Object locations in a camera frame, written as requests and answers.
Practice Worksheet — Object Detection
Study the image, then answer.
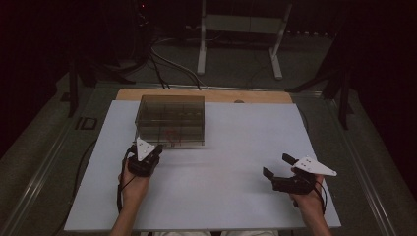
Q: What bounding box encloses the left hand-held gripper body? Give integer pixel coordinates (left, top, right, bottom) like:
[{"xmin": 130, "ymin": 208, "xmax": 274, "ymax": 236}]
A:
[{"xmin": 127, "ymin": 137, "xmax": 161, "ymax": 178}]

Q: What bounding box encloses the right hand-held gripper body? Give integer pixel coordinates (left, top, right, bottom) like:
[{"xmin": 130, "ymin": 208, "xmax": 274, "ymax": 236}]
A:
[{"xmin": 270, "ymin": 155, "xmax": 337, "ymax": 195}]

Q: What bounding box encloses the smoky translucent compartment drawer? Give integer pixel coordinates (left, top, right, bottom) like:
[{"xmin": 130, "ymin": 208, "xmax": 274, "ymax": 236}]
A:
[{"xmin": 135, "ymin": 129, "xmax": 207, "ymax": 148}]

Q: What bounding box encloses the smoky translucent drawer box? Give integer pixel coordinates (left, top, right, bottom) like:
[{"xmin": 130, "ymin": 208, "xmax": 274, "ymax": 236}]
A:
[{"xmin": 134, "ymin": 94, "xmax": 207, "ymax": 143}]

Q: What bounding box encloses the person's right hand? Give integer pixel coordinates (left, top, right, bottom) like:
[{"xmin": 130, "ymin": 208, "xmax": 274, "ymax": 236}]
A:
[{"xmin": 289, "ymin": 174, "xmax": 325, "ymax": 214}]

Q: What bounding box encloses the person's left hand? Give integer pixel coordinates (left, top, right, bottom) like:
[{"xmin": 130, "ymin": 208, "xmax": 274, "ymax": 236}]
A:
[{"xmin": 118, "ymin": 157, "xmax": 151, "ymax": 210}]

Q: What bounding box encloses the black metal stand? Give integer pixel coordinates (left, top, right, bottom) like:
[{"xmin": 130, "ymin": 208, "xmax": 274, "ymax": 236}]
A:
[
  {"xmin": 284, "ymin": 63, "xmax": 356, "ymax": 131},
  {"xmin": 67, "ymin": 57, "xmax": 137, "ymax": 119}
]

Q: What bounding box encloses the dark equipment stand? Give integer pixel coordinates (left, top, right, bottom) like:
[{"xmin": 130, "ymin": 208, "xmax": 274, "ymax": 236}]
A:
[{"xmin": 129, "ymin": 0, "xmax": 155, "ymax": 67}]

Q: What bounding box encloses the right hand-held gripper black cable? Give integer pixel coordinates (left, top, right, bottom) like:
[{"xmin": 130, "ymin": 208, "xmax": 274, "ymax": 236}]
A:
[{"xmin": 314, "ymin": 179, "xmax": 328, "ymax": 216}]

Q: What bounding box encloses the hand-held gripper black cable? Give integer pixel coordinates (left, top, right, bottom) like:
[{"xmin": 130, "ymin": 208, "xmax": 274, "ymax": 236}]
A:
[
  {"xmin": 314, "ymin": 179, "xmax": 328, "ymax": 216},
  {"xmin": 72, "ymin": 141, "xmax": 137, "ymax": 214}
]

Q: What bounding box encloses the left hand-held gripper black cable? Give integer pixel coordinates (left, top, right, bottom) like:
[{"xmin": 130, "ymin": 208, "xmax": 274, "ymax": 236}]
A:
[{"xmin": 72, "ymin": 141, "xmax": 137, "ymax": 214}]

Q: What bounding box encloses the black floor bracket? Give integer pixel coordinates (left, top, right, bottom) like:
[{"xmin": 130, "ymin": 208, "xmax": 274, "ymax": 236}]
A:
[{"xmin": 75, "ymin": 116, "xmax": 98, "ymax": 132}]

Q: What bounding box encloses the aluminium floor rail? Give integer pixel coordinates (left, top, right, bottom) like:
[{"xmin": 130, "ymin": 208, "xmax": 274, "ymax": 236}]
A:
[
  {"xmin": 323, "ymin": 94, "xmax": 397, "ymax": 236},
  {"xmin": 0, "ymin": 82, "xmax": 99, "ymax": 236}
]

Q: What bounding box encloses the black floor cable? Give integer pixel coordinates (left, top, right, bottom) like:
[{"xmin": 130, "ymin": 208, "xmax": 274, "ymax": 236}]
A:
[{"xmin": 148, "ymin": 53, "xmax": 171, "ymax": 90}]

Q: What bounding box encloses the grey floor cable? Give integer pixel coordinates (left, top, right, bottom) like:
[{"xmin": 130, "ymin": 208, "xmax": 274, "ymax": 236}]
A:
[{"xmin": 150, "ymin": 45, "xmax": 207, "ymax": 90}]

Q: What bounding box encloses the white metal stand frame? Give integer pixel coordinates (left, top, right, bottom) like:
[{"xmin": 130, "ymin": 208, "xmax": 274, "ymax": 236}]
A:
[{"xmin": 196, "ymin": 0, "xmax": 293, "ymax": 81}]

